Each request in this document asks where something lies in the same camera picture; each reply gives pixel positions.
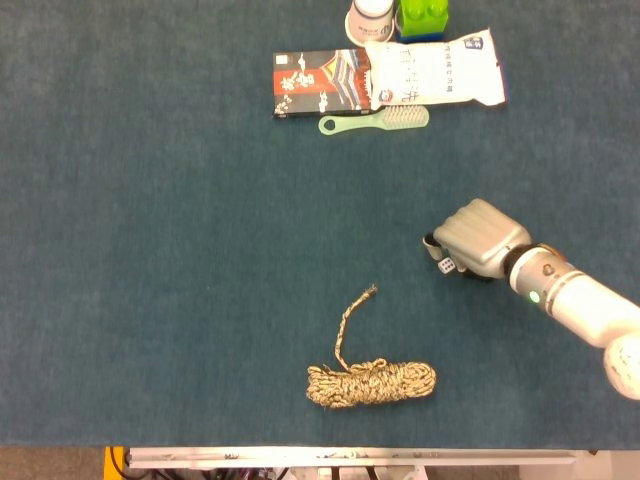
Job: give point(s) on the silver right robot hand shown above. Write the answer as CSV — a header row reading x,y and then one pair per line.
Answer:
x,y
480,237

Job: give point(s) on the small white die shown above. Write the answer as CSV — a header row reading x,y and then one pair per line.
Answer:
x,y
446,266

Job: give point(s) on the green scrub brush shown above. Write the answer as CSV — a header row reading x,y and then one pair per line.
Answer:
x,y
380,120

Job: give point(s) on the white printed plastic bag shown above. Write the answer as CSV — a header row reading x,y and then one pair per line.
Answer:
x,y
435,70

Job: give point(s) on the red and black printed box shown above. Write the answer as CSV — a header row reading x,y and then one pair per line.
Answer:
x,y
320,82

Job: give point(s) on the green toy building block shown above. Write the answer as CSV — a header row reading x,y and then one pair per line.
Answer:
x,y
421,17

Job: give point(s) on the white paper cup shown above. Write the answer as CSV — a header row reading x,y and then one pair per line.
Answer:
x,y
369,22

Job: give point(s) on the aluminium frame rail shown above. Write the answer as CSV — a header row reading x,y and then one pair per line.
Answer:
x,y
350,457

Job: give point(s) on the yellow frame post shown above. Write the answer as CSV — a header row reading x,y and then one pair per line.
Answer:
x,y
113,462

